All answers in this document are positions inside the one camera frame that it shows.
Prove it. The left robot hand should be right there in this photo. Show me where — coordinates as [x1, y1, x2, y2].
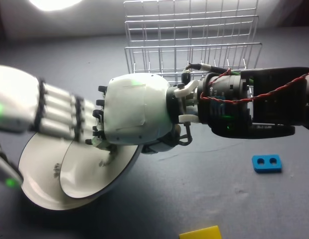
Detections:
[0, 65, 107, 192]

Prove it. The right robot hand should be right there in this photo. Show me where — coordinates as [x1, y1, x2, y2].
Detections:
[84, 73, 181, 155]

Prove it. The white plate with black outside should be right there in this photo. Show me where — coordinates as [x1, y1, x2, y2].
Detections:
[17, 131, 115, 214]

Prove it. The all-white plate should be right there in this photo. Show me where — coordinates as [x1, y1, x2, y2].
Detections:
[59, 140, 143, 200]

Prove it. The yellow flat block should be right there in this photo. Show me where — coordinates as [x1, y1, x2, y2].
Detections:
[178, 225, 222, 239]

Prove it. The blue block with two holes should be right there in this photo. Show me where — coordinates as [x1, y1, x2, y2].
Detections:
[251, 154, 283, 174]

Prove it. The silver wire dish rack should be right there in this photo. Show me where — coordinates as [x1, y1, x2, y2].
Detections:
[123, 0, 264, 85]

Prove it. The red twisted wire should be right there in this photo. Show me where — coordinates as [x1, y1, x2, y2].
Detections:
[200, 68, 309, 105]

